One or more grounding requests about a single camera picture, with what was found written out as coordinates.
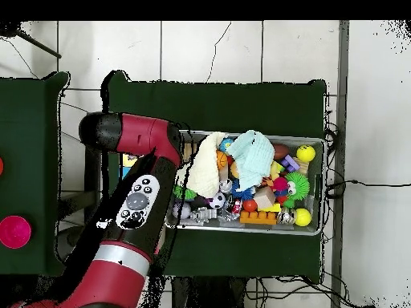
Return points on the cream waffle cloth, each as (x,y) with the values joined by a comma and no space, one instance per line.
(207,167)

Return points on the mint waffle cloth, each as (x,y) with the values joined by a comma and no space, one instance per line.
(250,154)

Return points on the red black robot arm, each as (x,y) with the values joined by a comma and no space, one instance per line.
(138,192)

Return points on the wooden box with three holes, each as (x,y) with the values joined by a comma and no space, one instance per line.
(128,163)

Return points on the shallow clear mesh bin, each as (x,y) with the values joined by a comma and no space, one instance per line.
(314,228)

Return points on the small soccer ball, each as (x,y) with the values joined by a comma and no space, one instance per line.
(216,199)

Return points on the grey toy robot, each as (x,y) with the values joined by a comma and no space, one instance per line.
(202,215)

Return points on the white baseball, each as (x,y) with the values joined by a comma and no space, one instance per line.
(183,210)

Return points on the orange toy brick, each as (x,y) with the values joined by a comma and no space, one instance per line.
(258,217)

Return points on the red spiky ball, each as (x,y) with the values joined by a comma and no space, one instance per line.
(279,185)

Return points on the purple toy block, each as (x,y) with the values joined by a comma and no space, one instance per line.
(289,163)

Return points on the crushed silver drink can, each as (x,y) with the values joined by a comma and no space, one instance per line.
(285,216)

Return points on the green spiky ball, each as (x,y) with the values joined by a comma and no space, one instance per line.
(298,186)

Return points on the yellow ball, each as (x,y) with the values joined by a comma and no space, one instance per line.
(302,217)
(305,153)

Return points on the green cloth side table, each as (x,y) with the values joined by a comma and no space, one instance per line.
(29,128)

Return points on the pink round disc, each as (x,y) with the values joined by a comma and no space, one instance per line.
(14,232)

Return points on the black stand pole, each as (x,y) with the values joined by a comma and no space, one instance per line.
(8,29)

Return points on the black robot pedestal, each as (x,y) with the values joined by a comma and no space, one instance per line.
(205,295)

